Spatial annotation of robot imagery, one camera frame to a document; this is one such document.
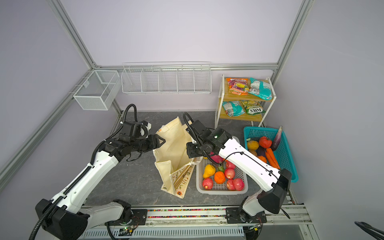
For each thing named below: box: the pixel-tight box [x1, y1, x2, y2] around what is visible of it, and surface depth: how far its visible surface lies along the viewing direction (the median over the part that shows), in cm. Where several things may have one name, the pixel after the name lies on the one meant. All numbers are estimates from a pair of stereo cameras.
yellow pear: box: [203, 164, 216, 179], surface depth 85 cm
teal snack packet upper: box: [248, 77, 273, 101], surface depth 84 cm
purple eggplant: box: [270, 125, 283, 151], surface depth 96 cm
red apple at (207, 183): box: [202, 177, 214, 190], surface depth 81 cm
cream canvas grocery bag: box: [153, 116, 204, 199], surface depth 82 cm
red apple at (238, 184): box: [232, 178, 245, 191], surface depth 75 cm
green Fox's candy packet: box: [242, 100, 266, 116], surface depth 98 cm
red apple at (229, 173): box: [224, 167, 235, 180], surface depth 84 cm
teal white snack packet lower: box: [222, 100, 245, 117], surface depth 98 cm
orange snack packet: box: [226, 78, 250, 96], surface depth 84 cm
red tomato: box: [259, 136, 273, 149], surface depth 94 cm
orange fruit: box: [214, 171, 226, 185], surface depth 83 cm
